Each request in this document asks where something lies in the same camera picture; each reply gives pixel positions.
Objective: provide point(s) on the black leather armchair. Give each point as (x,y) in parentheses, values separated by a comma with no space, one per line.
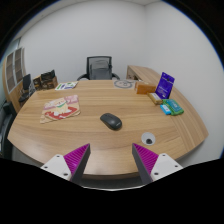
(6,126)

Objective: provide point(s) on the small black swivel chair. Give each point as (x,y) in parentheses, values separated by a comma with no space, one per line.
(26,85)

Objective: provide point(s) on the blue small box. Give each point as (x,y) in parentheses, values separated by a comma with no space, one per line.
(165,109)

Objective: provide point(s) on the white sheet with coloured shapes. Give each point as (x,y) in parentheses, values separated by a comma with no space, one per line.
(66,85)

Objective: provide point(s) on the black computer mouse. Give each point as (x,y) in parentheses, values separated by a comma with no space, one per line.
(111,121)

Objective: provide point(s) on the tan flat small box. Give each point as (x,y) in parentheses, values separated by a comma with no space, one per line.
(155,98)

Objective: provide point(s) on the black mesh office chair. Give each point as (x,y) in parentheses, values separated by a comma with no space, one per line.
(98,57)

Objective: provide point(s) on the wooden side desk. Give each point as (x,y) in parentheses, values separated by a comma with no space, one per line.
(146,73)

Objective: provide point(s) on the purple upright package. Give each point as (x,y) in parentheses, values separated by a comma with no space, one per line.
(165,85)

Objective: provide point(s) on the cat print mouse pad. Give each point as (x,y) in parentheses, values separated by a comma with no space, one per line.
(60,108)

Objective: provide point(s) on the green flat box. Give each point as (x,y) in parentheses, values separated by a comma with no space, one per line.
(175,106)

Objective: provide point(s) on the wooden shelf unit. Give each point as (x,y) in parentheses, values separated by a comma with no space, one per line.
(13,71)

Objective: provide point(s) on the grey backpack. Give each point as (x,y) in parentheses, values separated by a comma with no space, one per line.
(100,70)

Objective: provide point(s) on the small brown cardboard box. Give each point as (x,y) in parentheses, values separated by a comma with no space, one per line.
(37,83)

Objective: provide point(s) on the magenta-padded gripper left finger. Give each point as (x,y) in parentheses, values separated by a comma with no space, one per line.
(59,165)

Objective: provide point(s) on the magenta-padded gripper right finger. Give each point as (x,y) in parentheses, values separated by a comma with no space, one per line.
(164,165)

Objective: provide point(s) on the black box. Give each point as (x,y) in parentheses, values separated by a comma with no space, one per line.
(48,75)

